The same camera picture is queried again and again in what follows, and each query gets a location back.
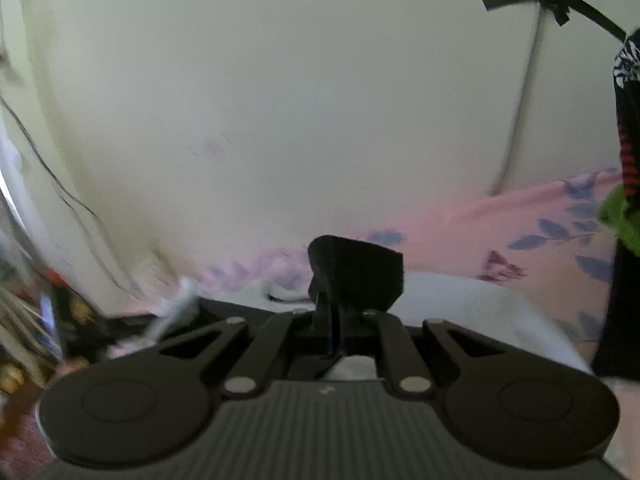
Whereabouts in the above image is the white t-shirt with black print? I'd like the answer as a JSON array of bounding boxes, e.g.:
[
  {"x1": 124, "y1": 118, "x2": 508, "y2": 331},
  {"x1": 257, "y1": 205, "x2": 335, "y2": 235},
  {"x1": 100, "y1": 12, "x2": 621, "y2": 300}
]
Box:
[{"x1": 106, "y1": 268, "x2": 594, "y2": 380}]

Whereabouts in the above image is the stack of dark folded clothes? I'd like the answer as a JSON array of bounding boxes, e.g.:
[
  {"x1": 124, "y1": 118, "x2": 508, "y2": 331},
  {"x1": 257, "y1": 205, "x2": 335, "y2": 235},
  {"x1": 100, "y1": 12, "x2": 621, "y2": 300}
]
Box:
[{"x1": 592, "y1": 32, "x2": 639, "y2": 382}]

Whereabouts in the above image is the cluttered side shelf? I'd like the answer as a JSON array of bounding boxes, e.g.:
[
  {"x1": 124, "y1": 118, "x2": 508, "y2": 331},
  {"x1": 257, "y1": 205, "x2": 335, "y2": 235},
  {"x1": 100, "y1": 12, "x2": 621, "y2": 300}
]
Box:
[{"x1": 0, "y1": 169, "x2": 151, "y2": 396}]

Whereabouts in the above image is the pink floral bed sheet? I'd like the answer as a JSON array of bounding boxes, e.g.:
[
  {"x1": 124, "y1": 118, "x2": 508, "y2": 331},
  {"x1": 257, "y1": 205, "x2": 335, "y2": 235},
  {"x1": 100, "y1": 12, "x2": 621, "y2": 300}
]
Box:
[{"x1": 0, "y1": 167, "x2": 640, "y2": 480}]

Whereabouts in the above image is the thin black wire on wall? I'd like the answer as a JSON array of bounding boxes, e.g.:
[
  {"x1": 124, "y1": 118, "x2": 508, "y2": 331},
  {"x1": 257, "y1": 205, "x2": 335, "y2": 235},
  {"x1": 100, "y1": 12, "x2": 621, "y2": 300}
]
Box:
[{"x1": 0, "y1": 94, "x2": 137, "y2": 296}]

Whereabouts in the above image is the grey cable on wall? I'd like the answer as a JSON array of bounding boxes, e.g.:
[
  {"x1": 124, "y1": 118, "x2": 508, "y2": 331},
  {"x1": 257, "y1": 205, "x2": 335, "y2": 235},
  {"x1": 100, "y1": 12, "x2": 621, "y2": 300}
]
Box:
[{"x1": 489, "y1": 0, "x2": 547, "y2": 196}]

